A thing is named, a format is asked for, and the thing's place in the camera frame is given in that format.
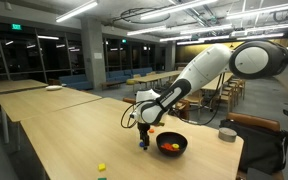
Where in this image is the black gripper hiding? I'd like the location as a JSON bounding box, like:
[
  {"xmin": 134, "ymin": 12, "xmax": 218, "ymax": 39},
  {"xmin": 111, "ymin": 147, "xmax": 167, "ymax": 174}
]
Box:
[{"xmin": 137, "ymin": 122, "xmax": 151, "ymax": 151}]

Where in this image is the black bowl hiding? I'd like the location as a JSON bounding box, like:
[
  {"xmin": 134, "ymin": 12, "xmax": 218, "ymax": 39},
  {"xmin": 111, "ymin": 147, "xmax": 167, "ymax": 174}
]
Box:
[{"xmin": 155, "ymin": 131, "xmax": 189, "ymax": 158}]

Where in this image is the wooden chair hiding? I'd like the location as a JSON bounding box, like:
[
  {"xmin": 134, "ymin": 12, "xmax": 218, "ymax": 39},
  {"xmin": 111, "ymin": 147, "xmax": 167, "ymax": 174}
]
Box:
[
  {"xmin": 184, "ymin": 89, "xmax": 205, "ymax": 116},
  {"xmin": 232, "ymin": 77, "xmax": 247, "ymax": 101},
  {"xmin": 217, "ymin": 84, "xmax": 238, "ymax": 113}
]

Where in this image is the long wooden table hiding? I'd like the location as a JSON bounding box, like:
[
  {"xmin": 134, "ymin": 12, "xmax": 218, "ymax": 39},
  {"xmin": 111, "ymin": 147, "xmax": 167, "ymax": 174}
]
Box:
[
  {"xmin": 130, "ymin": 69, "xmax": 185, "ymax": 85},
  {"xmin": 200, "ymin": 71, "xmax": 235, "ymax": 93},
  {"xmin": 0, "ymin": 78, "xmax": 48, "ymax": 96},
  {"xmin": 0, "ymin": 87, "xmax": 102, "ymax": 151}
]

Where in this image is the blue sofa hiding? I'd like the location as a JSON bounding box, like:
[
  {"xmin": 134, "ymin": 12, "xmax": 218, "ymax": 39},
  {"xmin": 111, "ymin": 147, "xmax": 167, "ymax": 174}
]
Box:
[
  {"xmin": 105, "ymin": 67, "xmax": 154, "ymax": 84},
  {"xmin": 58, "ymin": 73, "xmax": 93, "ymax": 91}
]

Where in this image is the white plate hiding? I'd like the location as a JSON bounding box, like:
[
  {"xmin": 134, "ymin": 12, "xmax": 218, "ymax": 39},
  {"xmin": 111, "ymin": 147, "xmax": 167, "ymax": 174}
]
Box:
[{"xmin": 45, "ymin": 85, "xmax": 64, "ymax": 92}]

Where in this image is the ceiling light tube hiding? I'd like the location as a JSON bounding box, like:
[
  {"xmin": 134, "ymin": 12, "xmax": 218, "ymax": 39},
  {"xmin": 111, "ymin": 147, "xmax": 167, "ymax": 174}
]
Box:
[
  {"xmin": 179, "ymin": 23, "xmax": 233, "ymax": 36},
  {"xmin": 226, "ymin": 0, "xmax": 288, "ymax": 20},
  {"xmin": 159, "ymin": 34, "xmax": 202, "ymax": 43},
  {"xmin": 230, "ymin": 22, "xmax": 288, "ymax": 34},
  {"xmin": 126, "ymin": 25, "xmax": 168, "ymax": 37},
  {"xmin": 237, "ymin": 32, "xmax": 285, "ymax": 41},
  {"xmin": 139, "ymin": 0, "xmax": 218, "ymax": 21},
  {"xmin": 55, "ymin": 0, "xmax": 99, "ymax": 24}
]

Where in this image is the black bag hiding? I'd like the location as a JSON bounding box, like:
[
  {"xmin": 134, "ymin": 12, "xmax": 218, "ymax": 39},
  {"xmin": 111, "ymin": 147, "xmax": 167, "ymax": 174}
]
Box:
[{"xmin": 219, "ymin": 119, "xmax": 288, "ymax": 176}]

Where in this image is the grey duct tape roll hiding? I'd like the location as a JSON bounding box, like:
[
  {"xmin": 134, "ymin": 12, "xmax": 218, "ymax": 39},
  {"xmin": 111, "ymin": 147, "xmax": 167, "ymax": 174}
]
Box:
[{"xmin": 217, "ymin": 127, "xmax": 238, "ymax": 143}]

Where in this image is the black ceiling ring fixture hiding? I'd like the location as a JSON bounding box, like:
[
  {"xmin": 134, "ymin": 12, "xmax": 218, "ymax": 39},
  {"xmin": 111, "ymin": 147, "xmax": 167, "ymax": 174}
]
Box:
[{"xmin": 118, "ymin": 7, "xmax": 172, "ymax": 25}]

